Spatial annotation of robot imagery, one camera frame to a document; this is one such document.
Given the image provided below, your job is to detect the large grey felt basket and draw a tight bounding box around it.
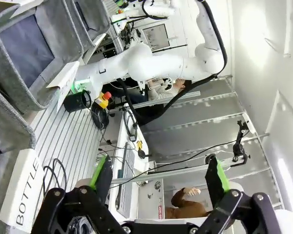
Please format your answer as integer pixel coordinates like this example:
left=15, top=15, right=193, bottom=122
left=0, top=0, right=85, bottom=112

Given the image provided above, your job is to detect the coiled black cable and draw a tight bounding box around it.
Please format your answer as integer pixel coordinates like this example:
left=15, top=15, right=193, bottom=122
left=91, top=101, right=110, bottom=129

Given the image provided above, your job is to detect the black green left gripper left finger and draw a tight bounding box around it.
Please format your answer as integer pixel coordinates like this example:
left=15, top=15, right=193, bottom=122
left=30, top=155, right=134, bottom=234

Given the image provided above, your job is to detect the black corrugated arm cable hose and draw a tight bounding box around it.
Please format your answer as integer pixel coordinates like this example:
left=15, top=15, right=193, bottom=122
left=117, top=0, right=229, bottom=126

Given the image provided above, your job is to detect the white folded label sign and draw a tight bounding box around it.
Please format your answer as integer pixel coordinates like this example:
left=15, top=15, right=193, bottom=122
left=84, top=33, right=107, bottom=66
left=9, top=0, right=38, bottom=19
left=45, top=60, right=81, bottom=114

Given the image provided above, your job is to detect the seated person in grey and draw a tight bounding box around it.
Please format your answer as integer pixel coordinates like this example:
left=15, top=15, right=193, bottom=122
left=146, top=79, right=187, bottom=101

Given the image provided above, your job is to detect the black mesh cup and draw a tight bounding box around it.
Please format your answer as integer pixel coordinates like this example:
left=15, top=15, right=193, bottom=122
left=63, top=89, right=92, bottom=114

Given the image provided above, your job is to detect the yellow red emergency stop button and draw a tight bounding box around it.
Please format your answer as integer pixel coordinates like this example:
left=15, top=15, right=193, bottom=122
left=94, top=91, right=112, bottom=108

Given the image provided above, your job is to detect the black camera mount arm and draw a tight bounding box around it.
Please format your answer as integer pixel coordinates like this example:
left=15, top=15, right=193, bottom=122
left=231, top=120, right=250, bottom=163

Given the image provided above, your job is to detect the black looped cable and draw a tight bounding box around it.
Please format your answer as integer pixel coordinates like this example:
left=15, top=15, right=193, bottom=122
left=42, top=157, right=68, bottom=197

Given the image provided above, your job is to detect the computer monitor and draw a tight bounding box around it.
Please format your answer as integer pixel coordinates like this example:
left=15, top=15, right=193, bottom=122
left=141, top=23, right=171, bottom=51

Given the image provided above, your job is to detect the background person hand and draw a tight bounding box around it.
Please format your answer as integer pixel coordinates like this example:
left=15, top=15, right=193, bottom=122
left=185, top=187, right=201, bottom=196

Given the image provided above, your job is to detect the person in brown sweater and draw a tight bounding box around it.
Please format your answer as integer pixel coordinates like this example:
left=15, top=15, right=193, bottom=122
left=165, top=187, right=212, bottom=219

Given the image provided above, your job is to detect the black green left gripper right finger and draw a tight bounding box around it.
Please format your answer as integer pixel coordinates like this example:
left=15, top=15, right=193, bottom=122
left=197, top=157, right=284, bottom=234

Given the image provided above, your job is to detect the grey keyboard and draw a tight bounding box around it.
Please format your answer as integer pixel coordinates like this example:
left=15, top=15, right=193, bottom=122
left=116, top=143, right=138, bottom=218

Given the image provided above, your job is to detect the white bottle label sign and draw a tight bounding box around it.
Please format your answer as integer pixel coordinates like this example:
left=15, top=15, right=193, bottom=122
left=0, top=148, right=45, bottom=234

